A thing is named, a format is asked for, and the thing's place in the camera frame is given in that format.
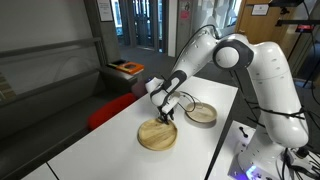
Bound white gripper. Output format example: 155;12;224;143
159;90;182;125

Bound red upholstered chair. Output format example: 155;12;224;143
87;92;138;131

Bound grey bin cabinet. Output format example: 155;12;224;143
99;59;146;96

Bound orange bin lid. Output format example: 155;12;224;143
115;61;146;76

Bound dark framed glass doors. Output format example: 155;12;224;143
111;0;169;54

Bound pink door sign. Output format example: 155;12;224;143
179;9;191;20

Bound glass balustrade panel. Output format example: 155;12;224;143
0;41;104;101

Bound wooden door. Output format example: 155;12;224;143
228;0;293;73

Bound dark grey bench sofa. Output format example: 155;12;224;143
0;68;134;180

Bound grey metal handrail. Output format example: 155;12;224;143
0;36;103;59

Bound white door sign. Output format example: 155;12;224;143
251;3;270;17

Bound white power strip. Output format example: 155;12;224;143
289;149;320;173

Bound black tripod stand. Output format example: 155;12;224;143
274;18;320;89

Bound black box red display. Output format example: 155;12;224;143
295;24;316;33

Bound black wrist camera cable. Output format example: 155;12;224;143
176;90;203;116

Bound black forearm cable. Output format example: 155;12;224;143
171;23;223;74

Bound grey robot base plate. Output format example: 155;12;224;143
227;143;291;180

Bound black cable wrapped round arm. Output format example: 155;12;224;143
229;69;320;141

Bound white wall notice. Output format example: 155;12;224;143
96;0;115;23

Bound black cable bundle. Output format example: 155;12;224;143
279;146;320;180

